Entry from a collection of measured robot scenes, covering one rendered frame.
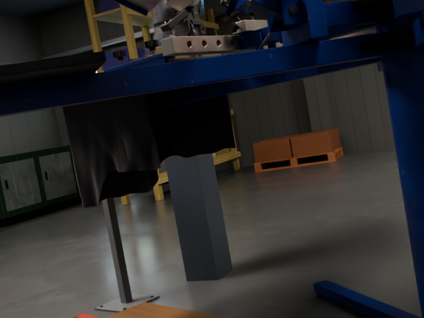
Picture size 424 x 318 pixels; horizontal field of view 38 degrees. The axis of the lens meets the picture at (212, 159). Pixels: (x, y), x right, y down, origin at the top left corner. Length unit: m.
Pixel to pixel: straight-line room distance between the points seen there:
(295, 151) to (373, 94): 1.43
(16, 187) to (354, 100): 4.62
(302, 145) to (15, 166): 3.56
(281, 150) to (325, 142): 0.59
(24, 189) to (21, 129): 3.18
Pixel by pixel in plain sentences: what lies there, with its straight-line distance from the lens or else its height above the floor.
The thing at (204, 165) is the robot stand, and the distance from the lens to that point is 3.08.
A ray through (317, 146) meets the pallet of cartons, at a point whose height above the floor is 0.22.
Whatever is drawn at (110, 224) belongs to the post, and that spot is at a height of 0.38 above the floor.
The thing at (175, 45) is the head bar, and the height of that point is 1.01.
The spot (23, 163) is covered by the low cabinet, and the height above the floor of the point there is 0.67.
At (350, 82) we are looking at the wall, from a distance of 8.83.
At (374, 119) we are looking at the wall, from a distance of 8.78.
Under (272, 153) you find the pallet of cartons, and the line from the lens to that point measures 8.18.
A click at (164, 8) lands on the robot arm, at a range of 3.12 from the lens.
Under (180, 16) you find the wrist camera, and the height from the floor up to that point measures 1.16.
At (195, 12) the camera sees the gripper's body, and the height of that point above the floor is 1.18.
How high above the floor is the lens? 0.78
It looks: 3 degrees down
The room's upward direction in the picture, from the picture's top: 10 degrees counter-clockwise
